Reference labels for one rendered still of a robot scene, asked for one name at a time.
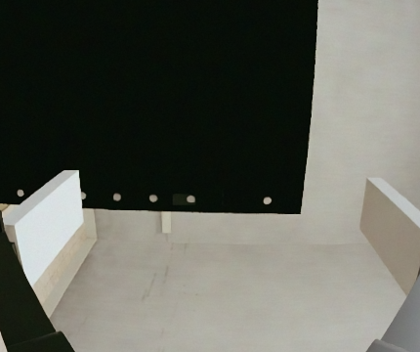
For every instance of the black server rack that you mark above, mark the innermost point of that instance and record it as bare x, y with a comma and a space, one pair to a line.
84, 85

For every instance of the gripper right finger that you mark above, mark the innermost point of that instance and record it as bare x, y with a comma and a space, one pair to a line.
391, 224

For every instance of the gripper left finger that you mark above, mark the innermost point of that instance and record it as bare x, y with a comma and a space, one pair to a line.
31, 236

